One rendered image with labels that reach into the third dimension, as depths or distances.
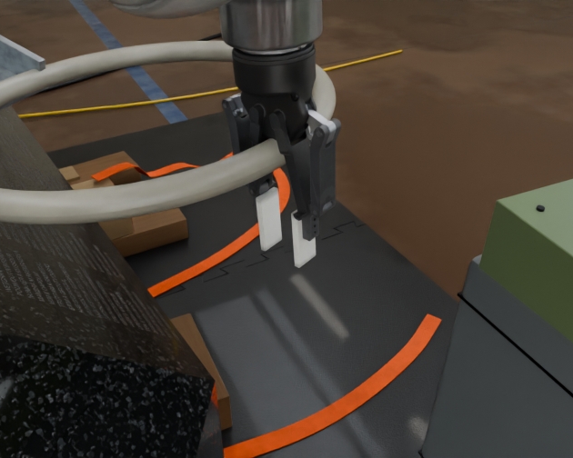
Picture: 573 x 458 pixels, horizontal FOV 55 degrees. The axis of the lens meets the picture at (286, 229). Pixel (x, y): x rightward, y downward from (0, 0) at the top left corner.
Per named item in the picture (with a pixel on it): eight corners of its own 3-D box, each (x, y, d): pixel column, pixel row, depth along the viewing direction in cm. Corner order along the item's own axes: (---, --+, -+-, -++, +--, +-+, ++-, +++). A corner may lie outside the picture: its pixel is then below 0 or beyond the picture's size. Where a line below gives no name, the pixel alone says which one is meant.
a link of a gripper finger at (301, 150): (293, 99, 54) (304, 99, 53) (317, 203, 59) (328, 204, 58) (266, 113, 52) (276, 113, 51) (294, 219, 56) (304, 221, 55)
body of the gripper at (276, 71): (336, 37, 49) (336, 133, 55) (266, 25, 54) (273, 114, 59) (280, 61, 45) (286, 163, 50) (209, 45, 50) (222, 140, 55)
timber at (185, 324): (233, 426, 135) (229, 395, 128) (185, 445, 131) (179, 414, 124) (194, 342, 157) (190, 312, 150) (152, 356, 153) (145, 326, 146)
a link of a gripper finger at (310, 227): (309, 191, 57) (332, 200, 55) (310, 232, 60) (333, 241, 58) (299, 197, 56) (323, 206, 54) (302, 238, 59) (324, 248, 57)
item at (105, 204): (-176, 179, 62) (-191, 154, 60) (119, 48, 97) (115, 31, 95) (183, 284, 41) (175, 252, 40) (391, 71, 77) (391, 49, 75)
